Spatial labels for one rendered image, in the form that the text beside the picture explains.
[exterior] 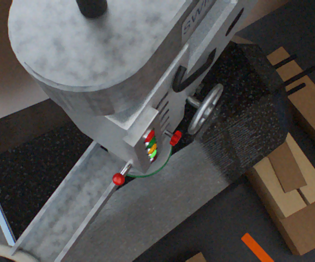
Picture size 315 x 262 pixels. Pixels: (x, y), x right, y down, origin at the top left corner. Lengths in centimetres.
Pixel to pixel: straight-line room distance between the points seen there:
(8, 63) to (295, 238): 182
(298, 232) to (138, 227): 90
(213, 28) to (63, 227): 64
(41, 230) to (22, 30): 68
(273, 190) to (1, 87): 160
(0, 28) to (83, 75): 218
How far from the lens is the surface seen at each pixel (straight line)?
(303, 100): 231
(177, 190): 150
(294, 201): 205
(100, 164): 117
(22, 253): 117
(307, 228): 216
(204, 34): 93
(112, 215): 146
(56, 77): 58
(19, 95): 252
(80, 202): 116
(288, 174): 205
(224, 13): 97
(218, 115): 146
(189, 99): 106
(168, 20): 60
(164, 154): 136
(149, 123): 73
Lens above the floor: 221
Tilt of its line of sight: 74 degrees down
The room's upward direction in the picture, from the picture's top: 8 degrees counter-clockwise
